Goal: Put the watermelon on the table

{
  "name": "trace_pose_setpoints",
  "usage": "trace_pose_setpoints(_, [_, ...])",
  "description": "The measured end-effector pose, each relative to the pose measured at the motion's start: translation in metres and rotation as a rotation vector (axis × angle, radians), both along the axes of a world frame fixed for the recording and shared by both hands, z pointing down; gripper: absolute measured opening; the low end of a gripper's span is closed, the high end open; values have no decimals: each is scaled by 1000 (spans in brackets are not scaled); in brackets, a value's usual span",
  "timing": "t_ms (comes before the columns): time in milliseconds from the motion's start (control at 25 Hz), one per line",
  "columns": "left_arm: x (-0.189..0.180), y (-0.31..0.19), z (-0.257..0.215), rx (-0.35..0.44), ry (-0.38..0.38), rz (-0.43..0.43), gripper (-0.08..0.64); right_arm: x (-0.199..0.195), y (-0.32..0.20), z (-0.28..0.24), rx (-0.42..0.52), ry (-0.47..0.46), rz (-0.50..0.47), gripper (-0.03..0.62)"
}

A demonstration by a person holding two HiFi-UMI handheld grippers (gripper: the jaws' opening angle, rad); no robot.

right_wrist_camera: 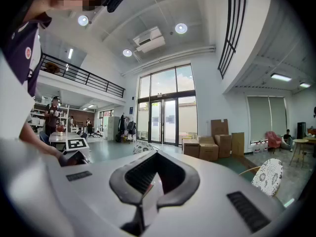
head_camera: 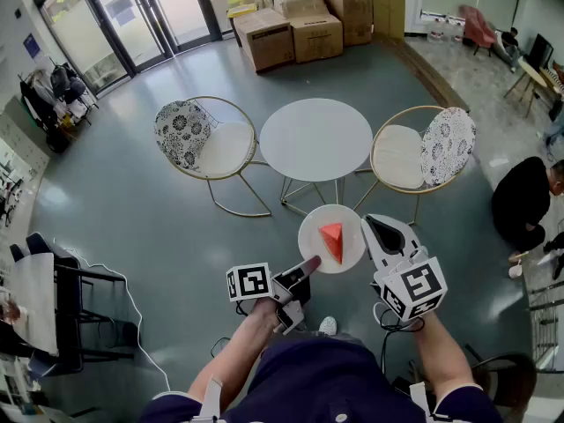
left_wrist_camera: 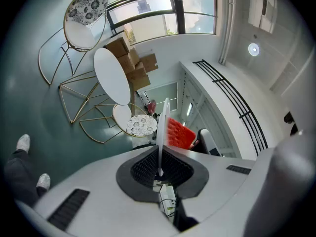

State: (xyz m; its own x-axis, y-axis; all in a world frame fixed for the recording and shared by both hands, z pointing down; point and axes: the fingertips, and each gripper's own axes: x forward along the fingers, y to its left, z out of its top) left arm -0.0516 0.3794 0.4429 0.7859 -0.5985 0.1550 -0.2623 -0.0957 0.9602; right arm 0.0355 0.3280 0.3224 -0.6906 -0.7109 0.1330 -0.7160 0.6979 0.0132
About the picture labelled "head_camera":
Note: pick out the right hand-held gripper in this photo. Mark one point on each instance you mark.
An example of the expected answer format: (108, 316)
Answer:
(416, 285)

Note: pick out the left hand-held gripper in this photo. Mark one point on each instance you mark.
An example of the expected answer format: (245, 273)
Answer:
(249, 281)

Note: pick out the white round plate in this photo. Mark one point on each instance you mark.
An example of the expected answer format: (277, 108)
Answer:
(310, 232)

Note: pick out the red watermelon slice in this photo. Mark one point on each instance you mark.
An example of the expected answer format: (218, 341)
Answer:
(332, 238)

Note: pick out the person's right forearm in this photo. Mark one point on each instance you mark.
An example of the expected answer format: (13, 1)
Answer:
(443, 355)

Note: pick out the person's left forearm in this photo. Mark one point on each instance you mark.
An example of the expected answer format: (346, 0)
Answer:
(233, 351)

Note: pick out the person's grey shoe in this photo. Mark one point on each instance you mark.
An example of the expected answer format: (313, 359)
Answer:
(328, 325)

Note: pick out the cream seat cushion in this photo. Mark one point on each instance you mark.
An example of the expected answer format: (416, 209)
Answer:
(398, 157)
(227, 148)

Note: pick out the white round table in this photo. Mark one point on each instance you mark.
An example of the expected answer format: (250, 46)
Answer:
(315, 139)

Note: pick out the person's navy shirt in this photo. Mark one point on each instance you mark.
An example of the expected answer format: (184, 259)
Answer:
(321, 381)

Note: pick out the floral back cushion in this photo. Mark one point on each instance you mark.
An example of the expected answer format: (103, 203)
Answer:
(181, 130)
(447, 148)

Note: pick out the black metal rack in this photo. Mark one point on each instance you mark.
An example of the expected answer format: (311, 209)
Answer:
(546, 320)

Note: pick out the black round chair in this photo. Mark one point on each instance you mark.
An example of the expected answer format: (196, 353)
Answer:
(506, 381)

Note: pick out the medium cardboard box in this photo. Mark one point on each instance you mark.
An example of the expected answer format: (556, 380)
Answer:
(317, 38)

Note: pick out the large cardboard box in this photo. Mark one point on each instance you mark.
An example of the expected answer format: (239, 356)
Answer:
(266, 40)

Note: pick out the tall cardboard box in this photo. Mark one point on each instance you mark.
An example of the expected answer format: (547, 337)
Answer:
(352, 16)

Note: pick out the pack of water bottles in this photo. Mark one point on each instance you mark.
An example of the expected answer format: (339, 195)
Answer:
(445, 29)

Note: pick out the flat cardboard sheet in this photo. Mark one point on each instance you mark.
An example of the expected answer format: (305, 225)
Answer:
(388, 11)

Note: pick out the small wooden round table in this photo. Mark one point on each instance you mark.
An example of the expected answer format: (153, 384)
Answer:
(531, 75)

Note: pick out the pink armchair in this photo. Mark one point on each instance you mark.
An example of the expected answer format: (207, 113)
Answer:
(478, 27)

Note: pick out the taped cardboard box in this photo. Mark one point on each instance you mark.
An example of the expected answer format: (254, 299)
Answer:
(302, 5)

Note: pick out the yellow box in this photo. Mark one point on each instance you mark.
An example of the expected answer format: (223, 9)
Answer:
(241, 10)

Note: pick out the white rectangular table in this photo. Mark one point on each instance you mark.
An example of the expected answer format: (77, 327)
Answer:
(35, 302)

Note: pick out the coat rack with clothes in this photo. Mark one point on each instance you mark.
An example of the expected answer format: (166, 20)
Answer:
(55, 99)

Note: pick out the glass double door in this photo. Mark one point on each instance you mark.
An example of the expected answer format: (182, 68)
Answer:
(132, 16)

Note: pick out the blue wall sign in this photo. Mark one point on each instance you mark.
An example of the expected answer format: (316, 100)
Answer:
(31, 45)

